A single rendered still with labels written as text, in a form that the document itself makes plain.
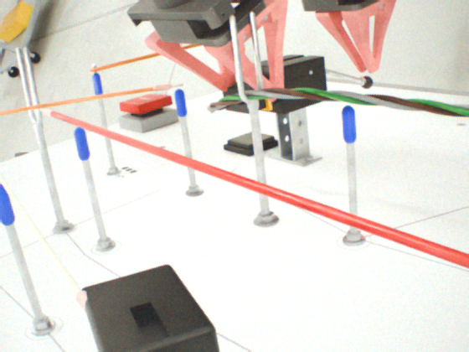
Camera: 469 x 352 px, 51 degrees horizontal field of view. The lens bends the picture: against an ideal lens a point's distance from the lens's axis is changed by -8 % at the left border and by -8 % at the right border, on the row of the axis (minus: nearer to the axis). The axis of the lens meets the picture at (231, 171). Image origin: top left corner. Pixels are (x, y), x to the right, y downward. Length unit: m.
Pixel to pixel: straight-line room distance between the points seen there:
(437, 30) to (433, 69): 0.15
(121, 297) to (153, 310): 0.01
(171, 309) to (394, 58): 1.77
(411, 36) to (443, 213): 1.56
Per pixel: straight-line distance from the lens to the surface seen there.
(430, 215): 0.37
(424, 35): 1.88
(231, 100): 0.35
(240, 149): 0.51
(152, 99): 0.66
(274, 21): 0.36
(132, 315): 0.17
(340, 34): 0.53
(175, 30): 0.36
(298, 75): 0.45
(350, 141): 0.31
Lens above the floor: 1.47
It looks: 43 degrees down
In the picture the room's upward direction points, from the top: 66 degrees counter-clockwise
